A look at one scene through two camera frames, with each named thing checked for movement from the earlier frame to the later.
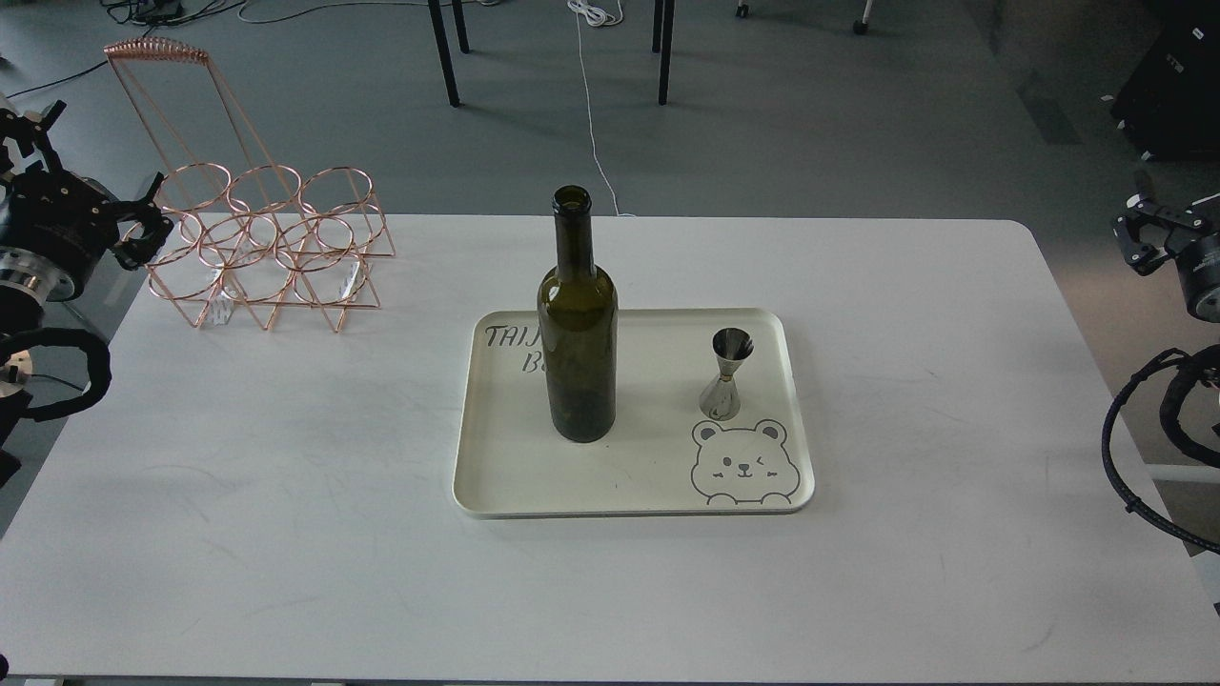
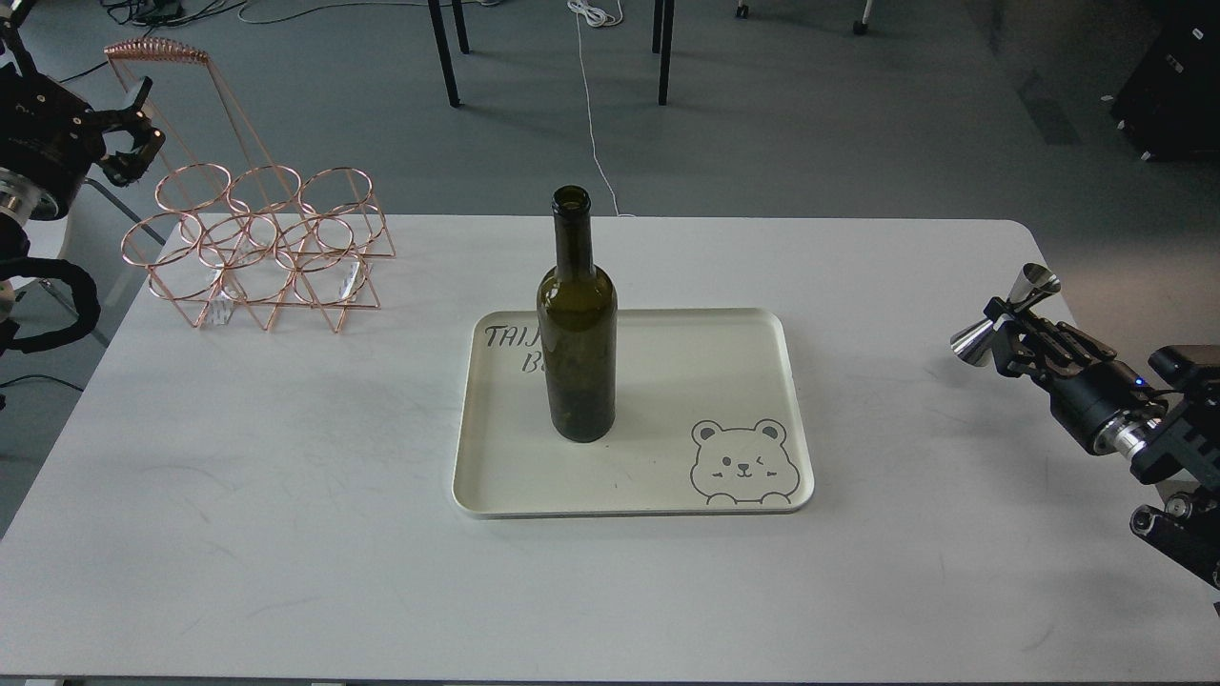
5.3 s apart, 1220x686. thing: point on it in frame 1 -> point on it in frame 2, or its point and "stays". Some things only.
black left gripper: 61,219 -> 50,135
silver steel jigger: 721,400 -> 973,342
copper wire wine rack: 234,229 stays
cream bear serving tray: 665,457 stays
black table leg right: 662,35 stays
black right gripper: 1189,222 -> 1107,405
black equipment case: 1170,107 stays
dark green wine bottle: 579,319 stays
